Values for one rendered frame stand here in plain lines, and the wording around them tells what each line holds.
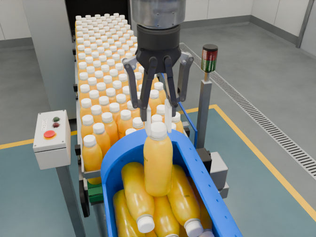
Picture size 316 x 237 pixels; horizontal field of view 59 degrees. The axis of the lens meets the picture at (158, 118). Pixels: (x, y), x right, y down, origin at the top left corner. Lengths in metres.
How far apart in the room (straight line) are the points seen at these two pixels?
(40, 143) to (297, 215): 1.81
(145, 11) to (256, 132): 2.50
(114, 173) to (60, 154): 0.23
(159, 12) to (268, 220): 1.89
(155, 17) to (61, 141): 0.61
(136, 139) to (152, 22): 0.35
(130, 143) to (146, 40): 0.32
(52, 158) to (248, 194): 1.62
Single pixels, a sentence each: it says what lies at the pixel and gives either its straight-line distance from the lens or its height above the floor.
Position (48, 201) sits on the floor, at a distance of 2.29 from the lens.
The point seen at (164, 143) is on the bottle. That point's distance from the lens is 0.62.
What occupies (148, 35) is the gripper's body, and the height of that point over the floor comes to 1.53.
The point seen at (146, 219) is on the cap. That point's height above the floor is 1.12.
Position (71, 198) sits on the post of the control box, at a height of 0.74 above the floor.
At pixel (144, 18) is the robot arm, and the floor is 1.56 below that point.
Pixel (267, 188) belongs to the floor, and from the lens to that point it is 2.38.
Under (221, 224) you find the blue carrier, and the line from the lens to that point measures 0.58.
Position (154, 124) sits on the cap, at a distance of 0.62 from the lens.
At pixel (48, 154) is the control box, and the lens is 0.99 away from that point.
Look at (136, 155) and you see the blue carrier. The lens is 0.79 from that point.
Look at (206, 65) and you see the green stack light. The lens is 1.21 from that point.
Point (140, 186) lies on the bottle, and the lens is 0.73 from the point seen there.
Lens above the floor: 1.69
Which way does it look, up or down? 35 degrees down
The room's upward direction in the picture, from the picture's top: straight up
